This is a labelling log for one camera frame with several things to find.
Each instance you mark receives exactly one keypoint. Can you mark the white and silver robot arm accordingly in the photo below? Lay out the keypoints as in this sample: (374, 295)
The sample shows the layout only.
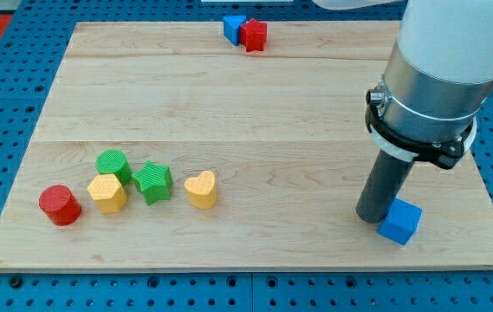
(438, 75)

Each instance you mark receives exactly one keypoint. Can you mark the yellow hexagon block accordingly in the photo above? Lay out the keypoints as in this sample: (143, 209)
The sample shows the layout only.
(108, 193)

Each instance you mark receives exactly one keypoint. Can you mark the yellow heart block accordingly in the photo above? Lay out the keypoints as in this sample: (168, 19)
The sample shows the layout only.
(201, 191)

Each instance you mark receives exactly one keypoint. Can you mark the wooden board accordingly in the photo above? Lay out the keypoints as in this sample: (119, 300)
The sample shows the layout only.
(283, 130)

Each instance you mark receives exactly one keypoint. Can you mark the green star block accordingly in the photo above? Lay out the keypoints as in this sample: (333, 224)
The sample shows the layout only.
(153, 182)

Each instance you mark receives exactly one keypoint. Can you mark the red star block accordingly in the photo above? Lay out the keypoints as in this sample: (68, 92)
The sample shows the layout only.
(253, 35)

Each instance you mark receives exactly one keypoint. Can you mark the blue triangle block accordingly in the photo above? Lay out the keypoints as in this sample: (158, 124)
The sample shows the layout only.
(231, 28)

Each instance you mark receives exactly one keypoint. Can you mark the green cylinder block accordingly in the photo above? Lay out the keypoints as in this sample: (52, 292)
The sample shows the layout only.
(114, 162)

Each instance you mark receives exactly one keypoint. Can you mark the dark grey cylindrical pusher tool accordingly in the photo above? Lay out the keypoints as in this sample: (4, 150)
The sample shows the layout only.
(387, 176)

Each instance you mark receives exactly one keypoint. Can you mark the blue cube block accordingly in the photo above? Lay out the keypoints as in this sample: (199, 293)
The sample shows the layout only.
(401, 222)

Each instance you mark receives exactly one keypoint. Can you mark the red cylinder block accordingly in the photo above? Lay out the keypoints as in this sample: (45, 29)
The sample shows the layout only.
(60, 205)

